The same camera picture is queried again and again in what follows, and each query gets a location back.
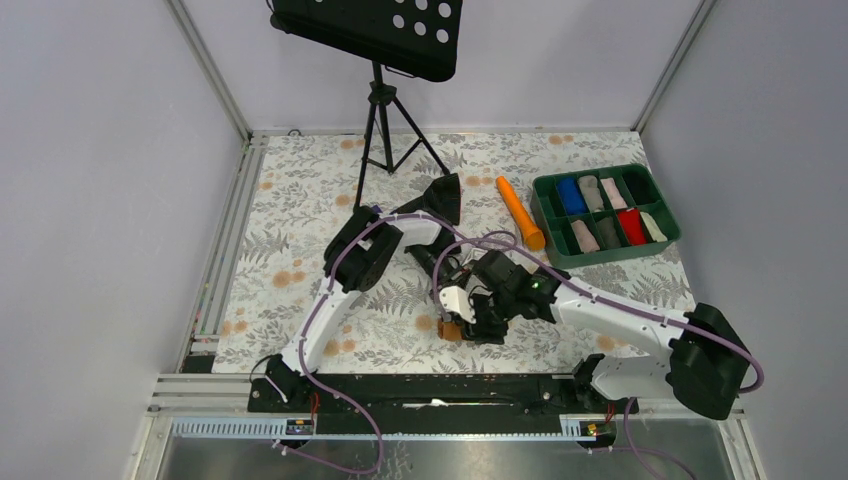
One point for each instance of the brown boxer underwear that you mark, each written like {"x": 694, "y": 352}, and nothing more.
{"x": 449, "y": 331}

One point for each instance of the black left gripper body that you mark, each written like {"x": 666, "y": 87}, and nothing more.
{"x": 438, "y": 266}

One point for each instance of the floral patterned table mat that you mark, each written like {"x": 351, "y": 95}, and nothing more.
{"x": 306, "y": 190}

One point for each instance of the orange rolled cloth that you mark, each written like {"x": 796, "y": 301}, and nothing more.
{"x": 531, "y": 234}

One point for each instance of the black striped underwear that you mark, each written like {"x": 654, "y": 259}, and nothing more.
{"x": 442, "y": 198}

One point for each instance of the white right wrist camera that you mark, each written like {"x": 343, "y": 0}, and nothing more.
{"x": 457, "y": 305}

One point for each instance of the red rolled underwear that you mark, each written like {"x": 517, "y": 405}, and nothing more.
{"x": 630, "y": 221}

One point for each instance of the blue rolled underwear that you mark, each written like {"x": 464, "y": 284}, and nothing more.
{"x": 571, "y": 196}

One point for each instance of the pink rolled underwear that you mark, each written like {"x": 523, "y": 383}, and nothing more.
{"x": 613, "y": 193}

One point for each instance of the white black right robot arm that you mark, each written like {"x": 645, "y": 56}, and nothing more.
{"x": 694, "y": 357}

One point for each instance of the beige-pink rolled underwear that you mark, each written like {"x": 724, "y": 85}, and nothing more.
{"x": 586, "y": 240}

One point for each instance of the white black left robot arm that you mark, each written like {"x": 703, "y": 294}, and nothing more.
{"x": 355, "y": 260}

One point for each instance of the green divided organizer tray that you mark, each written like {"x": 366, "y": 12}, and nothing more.
{"x": 639, "y": 190}

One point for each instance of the black music stand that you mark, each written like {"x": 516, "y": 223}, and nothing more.
{"x": 414, "y": 39}

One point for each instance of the cream rolled underwear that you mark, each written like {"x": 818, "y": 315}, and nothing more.
{"x": 653, "y": 228}

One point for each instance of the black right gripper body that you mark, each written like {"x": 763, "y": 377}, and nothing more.
{"x": 492, "y": 312}

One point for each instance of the black mounting base rail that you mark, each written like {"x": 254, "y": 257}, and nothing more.
{"x": 417, "y": 404}

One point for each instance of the light grey rolled underwear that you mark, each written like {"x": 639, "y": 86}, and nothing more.
{"x": 590, "y": 190}

